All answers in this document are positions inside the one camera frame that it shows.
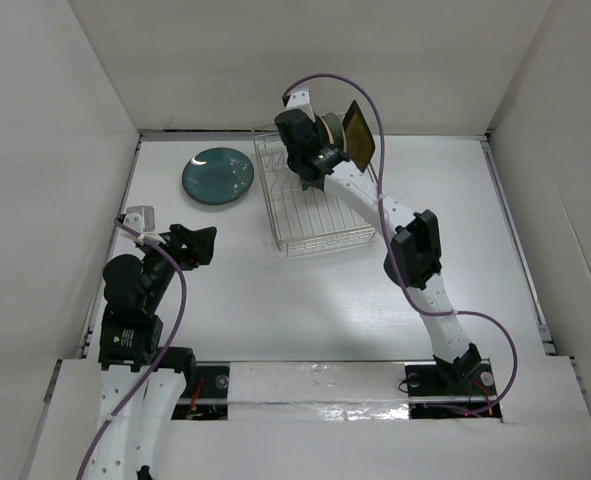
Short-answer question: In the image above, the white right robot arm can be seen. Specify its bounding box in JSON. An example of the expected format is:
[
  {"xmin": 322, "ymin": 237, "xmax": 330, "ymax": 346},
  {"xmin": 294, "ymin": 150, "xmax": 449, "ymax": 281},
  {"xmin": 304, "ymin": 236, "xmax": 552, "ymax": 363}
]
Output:
[{"xmin": 275, "ymin": 109, "xmax": 482, "ymax": 398}]

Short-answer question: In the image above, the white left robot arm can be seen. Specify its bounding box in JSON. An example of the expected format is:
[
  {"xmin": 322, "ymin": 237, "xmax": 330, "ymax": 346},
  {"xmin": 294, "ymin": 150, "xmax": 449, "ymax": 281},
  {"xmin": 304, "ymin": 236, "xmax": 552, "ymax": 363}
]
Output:
[{"xmin": 76, "ymin": 216, "xmax": 217, "ymax": 479}]

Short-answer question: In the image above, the light green flower plate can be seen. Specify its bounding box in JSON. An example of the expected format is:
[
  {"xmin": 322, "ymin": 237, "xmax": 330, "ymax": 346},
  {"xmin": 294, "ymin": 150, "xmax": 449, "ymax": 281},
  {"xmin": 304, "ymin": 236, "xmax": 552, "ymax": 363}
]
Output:
[{"xmin": 323, "ymin": 113, "xmax": 346, "ymax": 150}]

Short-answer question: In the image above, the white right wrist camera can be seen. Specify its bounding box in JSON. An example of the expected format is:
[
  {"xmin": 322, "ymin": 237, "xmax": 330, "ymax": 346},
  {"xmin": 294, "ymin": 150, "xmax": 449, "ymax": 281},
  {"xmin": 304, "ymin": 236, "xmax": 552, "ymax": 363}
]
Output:
[{"xmin": 284, "ymin": 88, "xmax": 314, "ymax": 120}]

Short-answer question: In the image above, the round teal blossom plate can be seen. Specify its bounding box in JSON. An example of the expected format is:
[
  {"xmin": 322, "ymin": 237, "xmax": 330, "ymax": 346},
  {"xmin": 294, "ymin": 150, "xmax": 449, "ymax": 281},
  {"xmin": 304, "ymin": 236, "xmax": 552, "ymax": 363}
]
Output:
[{"xmin": 181, "ymin": 147, "xmax": 255, "ymax": 206}]

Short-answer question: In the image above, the cream bird painted plate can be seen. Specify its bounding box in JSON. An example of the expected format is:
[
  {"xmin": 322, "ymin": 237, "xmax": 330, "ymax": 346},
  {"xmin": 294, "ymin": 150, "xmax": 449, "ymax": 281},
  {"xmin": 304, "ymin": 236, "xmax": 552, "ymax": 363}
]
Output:
[{"xmin": 319, "ymin": 117, "xmax": 335, "ymax": 145}]

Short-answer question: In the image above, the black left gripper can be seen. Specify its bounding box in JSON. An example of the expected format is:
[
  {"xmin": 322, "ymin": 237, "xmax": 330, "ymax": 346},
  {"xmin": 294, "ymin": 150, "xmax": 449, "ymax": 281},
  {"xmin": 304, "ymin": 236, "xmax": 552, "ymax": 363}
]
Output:
[{"xmin": 137, "ymin": 222, "xmax": 215, "ymax": 310}]

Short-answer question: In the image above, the square black yellow plate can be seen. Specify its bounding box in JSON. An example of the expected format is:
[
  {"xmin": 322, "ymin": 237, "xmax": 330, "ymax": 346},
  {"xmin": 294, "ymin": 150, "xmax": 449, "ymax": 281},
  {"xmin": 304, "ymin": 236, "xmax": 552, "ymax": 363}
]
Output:
[{"xmin": 342, "ymin": 101, "xmax": 375, "ymax": 173}]

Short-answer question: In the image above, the metal wire dish rack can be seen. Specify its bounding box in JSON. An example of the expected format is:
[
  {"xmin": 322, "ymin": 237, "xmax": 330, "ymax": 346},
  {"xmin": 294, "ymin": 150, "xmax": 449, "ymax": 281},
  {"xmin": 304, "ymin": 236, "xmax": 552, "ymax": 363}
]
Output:
[{"xmin": 253, "ymin": 126, "xmax": 376, "ymax": 256}]

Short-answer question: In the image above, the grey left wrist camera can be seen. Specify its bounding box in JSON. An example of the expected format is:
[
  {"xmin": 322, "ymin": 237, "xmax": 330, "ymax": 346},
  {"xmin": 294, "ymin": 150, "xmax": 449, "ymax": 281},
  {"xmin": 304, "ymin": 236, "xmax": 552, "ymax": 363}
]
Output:
[{"xmin": 118, "ymin": 205, "xmax": 155, "ymax": 245}]

